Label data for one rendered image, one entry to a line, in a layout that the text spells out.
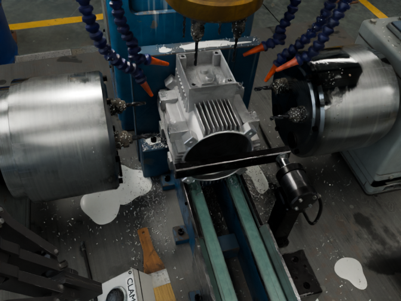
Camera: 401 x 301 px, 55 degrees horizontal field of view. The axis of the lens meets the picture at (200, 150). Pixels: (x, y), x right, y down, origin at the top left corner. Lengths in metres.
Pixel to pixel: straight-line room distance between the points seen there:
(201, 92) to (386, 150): 0.49
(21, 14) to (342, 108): 2.93
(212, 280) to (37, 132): 0.41
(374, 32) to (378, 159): 0.31
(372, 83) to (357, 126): 0.09
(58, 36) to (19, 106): 2.40
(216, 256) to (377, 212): 0.50
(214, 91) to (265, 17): 2.66
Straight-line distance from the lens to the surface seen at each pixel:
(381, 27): 1.07
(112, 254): 0.93
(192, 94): 0.77
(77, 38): 3.07
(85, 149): 0.71
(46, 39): 3.10
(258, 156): 0.81
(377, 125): 0.92
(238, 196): 0.88
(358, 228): 1.07
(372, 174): 1.10
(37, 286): 0.48
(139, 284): 0.60
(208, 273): 0.76
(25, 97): 0.75
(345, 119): 0.86
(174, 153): 0.79
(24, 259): 0.48
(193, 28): 0.69
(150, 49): 0.86
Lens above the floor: 1.63
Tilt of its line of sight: 49 degrees down
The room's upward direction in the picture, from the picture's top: 6 degrees clockwise
